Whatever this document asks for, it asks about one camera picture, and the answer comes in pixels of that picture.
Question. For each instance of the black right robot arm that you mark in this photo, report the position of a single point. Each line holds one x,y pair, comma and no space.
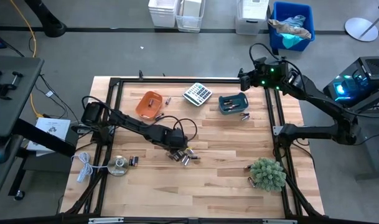
320,95

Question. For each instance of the white plastic storage bin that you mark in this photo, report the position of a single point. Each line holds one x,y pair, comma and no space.
162,12

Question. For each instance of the teal plastic bin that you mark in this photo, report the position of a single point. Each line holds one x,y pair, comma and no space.
222,109

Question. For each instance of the black floor stand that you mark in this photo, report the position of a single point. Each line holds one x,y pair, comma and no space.
46,21

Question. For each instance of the small white floor tag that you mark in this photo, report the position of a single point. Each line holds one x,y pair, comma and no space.
49,93

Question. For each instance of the green succulent in grey pot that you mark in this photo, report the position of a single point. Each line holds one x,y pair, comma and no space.
268,174

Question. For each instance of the light blue cloth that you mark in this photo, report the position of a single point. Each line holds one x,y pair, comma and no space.
296,20

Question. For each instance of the round grey floor stand base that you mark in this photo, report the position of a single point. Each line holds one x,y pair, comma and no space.
362,29

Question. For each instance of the white paper sheet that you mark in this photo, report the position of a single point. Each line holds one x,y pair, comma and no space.
52,127

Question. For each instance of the black diagonal support beam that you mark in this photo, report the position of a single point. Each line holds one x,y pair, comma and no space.
46,140

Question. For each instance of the black computer tower with lights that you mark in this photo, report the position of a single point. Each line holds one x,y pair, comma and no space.
357,81

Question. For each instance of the orange plastic bin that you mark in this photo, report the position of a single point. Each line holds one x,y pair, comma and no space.
145,109

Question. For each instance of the clear plastic storage bin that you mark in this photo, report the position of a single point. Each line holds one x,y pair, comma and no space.
189,23

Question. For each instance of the grey side table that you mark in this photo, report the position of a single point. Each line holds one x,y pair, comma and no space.
12,93

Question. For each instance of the beige crumpled cloth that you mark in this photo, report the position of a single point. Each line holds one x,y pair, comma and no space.
288,28

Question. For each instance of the small cylindrical battery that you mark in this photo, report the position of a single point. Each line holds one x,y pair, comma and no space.
151,102

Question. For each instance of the black clamp fixture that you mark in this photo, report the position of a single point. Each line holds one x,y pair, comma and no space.
2,84

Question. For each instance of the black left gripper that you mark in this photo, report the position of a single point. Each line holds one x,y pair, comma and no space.
176,138

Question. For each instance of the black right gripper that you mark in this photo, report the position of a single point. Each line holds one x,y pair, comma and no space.
259,76

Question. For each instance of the white cardboard box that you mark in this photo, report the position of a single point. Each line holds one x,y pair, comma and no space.
192,7

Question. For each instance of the blue plastic crate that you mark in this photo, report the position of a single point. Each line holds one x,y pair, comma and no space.
288,9

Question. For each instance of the clear bin with white lid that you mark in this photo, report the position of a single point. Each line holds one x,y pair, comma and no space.
251,15

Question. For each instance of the teal cloth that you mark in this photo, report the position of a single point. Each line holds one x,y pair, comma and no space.
290,40

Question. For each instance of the silver calculator with dark keys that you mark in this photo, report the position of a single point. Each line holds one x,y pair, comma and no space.
197,94

